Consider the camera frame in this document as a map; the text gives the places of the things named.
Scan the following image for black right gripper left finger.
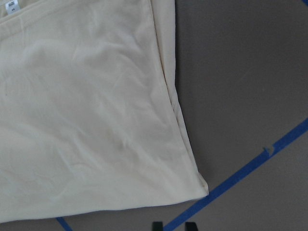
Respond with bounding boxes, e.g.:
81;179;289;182
152;221;164;231

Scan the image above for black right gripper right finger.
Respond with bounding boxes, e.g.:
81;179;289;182
185;222;198;231

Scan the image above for beige long-sleeve printed shirt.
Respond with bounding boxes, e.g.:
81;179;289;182
0;0;208;222

